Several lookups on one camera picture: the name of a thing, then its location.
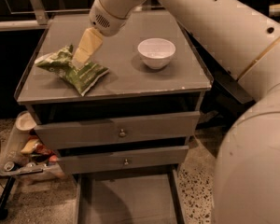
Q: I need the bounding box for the metal rail with brackets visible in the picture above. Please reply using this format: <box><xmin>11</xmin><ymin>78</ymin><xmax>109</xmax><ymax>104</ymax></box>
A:
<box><xmin>0</xmin><ymin>0</ymin><xmax>216</xmax><ymax>33</ymax></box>

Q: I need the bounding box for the black stand leg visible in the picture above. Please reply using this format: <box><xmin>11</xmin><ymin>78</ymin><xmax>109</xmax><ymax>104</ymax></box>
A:
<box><xmin>0</xmin><ymin>176</ymin><xmax>15</xmax><ymax>220</ymax></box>

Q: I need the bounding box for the grey open bottom drawer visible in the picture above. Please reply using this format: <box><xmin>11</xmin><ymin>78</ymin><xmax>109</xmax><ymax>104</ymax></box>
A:
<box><xmin>74</xmin><ymin>165</ymin><xmax>186</xmax><ymax>224</ymax></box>

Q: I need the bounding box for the grey top drawer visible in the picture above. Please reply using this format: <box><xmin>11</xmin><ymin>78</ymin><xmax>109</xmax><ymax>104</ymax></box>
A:
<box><xmin>35</xmin><ymin>111</ymin><xmax>200</xmax><ymax>149</ymax></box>

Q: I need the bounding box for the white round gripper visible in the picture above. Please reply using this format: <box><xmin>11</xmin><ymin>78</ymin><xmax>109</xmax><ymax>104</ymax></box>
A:
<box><xmin>72</xmin><ymin>0</ymin><xmax>127</xmax><ymax>69</ymax></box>

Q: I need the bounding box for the grey middle drawer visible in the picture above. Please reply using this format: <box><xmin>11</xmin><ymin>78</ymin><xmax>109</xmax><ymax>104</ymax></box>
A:
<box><xmin>58</xmin><ymin>146</ymin><xmax>189</xmax><ymax>175</ymax></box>

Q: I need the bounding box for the white ceramic bowl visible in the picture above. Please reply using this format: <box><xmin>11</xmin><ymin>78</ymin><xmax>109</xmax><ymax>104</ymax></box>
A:
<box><xmin>137</xmin><ymin>38</ymin><xmax>176</xmax><ymax>70</ymax></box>

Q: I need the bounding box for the grey drawer cabinet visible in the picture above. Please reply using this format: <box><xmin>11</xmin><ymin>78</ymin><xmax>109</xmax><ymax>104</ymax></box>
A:
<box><xmin>13</xmin><ymin>10</ymin><xmax>214</xmax><ymax>224</ymax></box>

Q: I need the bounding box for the green jalapeno chip bag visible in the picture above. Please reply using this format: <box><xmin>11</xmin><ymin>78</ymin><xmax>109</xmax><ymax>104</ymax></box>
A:
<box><xmin>35</xmin><ymin>45</ymin><xmax>109</xmax><ymax>96</ymax></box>

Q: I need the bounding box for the black office chair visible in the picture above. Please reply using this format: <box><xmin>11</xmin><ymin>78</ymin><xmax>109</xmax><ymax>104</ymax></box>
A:
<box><xmin>198</xmin><ymin>0</ymin><xmax>270</xmax><ymax>129</ymax></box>

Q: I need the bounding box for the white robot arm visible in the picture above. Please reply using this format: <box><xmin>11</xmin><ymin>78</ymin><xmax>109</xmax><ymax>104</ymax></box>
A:
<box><xmin>90</xmin><ymin>0</ymin><xmax>280</xmax><ymax>224</ymax></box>

